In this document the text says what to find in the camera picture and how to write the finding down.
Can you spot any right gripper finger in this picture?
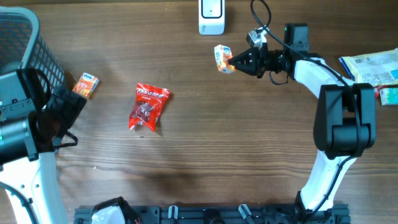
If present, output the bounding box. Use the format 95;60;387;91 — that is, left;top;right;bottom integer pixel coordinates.
228;47;259;65
235;63;259;77

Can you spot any orange tissue pack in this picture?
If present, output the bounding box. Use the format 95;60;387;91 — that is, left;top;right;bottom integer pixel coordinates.
72;73;100;99
214;44;236;74

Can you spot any cream snack pouch blue seal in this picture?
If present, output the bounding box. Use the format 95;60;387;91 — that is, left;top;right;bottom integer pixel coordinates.
339;49;397;86

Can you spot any red snack bag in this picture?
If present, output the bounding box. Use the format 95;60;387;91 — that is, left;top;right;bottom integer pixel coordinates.
128;83;170;132

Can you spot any red candy bar wrapper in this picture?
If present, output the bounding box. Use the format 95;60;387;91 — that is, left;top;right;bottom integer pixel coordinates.
374;85;385;98

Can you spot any teal tissue pack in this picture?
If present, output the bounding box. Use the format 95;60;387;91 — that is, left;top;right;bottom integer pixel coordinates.
380;88;398;106

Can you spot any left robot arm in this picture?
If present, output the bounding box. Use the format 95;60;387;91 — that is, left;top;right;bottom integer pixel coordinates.
1;68;87;223

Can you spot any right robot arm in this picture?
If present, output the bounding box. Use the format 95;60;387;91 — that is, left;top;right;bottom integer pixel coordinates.
228;24;376;224

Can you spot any white barcode scanner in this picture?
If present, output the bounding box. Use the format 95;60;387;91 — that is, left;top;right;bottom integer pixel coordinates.
198;0;225;35

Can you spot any grey plastic shopping basket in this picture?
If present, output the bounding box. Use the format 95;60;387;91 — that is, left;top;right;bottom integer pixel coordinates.
1;6;67;90

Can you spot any left camera cable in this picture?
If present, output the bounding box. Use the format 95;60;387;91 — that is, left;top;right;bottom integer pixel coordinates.
0;70;78;224

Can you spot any camera cable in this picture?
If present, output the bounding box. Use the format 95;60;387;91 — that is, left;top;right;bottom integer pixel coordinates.
0;70;78;224
250;0;361;224

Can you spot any right camera cable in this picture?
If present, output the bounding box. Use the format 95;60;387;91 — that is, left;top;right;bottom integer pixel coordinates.
250;0;361;224

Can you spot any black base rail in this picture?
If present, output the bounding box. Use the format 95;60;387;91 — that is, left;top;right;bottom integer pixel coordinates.
73;203;351;224

